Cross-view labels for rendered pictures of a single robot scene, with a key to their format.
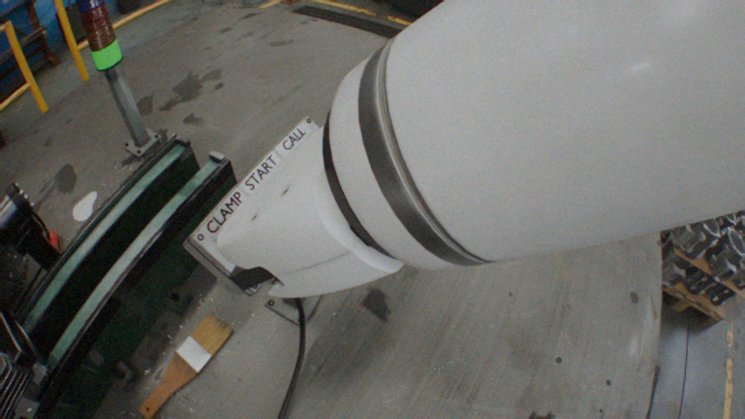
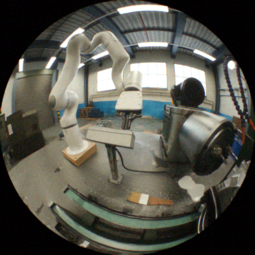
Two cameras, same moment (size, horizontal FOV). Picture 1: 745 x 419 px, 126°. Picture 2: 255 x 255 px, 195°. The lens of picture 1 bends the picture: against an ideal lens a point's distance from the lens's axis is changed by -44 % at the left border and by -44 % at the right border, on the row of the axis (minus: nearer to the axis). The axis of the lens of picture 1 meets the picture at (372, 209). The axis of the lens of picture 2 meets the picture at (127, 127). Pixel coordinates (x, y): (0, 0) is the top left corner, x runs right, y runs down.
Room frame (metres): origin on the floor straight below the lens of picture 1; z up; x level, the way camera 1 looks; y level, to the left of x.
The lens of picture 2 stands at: (0.14, 0.33, 1.17)
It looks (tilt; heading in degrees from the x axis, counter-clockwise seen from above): 19 degrees down; 266
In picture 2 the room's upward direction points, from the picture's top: straight up
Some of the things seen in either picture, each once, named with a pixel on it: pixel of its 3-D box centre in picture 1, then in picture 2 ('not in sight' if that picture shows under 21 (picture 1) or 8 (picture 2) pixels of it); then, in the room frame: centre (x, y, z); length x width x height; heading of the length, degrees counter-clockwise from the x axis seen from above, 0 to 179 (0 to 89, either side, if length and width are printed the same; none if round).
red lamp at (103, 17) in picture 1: (95, 16); not in sight; (0.49, 0.58, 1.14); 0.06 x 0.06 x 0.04
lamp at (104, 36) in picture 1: (101, 35); not in sight; (0.49, 0.58, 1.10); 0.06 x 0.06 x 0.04
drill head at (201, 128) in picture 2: not in sight; (201, 136); (-0.24, 0.14, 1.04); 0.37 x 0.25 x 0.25; 71
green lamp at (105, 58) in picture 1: (106, 54); not in sight; (0.49, 0.58, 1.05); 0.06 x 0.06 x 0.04
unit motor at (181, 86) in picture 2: not in sight; (180, 107); (-0.30, -0.14, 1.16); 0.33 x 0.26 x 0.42; 71
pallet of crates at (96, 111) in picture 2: not in sight; (95, 114); (2.13, -5.01, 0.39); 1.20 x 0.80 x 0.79; 164
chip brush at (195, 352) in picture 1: (182, 368); (150, 200); (0.04, 0.25, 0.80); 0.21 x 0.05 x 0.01; 155
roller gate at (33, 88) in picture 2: not in sight; (34, 99); (6.12, -2.72, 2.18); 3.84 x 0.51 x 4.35; 66
